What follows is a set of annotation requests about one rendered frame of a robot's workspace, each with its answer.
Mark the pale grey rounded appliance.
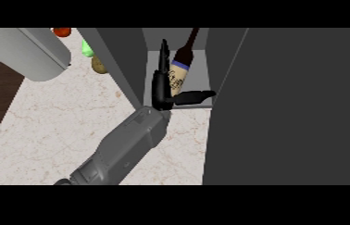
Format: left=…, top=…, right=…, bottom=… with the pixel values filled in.
left=0, top=27, right=74, bottom=82

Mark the red vegetable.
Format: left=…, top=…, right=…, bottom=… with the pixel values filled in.
left=52, top=27, right=72, bottom=38

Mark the dark wine bottle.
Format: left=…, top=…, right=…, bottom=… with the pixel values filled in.
left=167, top=27, right=201, bottom=97

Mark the grey cabinet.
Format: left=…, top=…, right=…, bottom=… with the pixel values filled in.
left=140, top=27, right=216, bottom=110

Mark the green vegetable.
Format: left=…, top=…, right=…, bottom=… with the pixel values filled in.
left=81, top=39, right=96, bottom=58

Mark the narrow dark grey cabinet door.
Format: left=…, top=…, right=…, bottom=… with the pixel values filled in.
left=75, top=27, right=152, bottom=110

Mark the brown potato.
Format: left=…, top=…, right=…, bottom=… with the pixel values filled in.
left=90, top=55, right=109, bottom=75

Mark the large dark grey cabinet door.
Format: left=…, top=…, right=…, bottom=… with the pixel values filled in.
left=201, top=27, right=350, bottom=186

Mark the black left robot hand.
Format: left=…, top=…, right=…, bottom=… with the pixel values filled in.
left=151, top=38, right=217, bottom=112

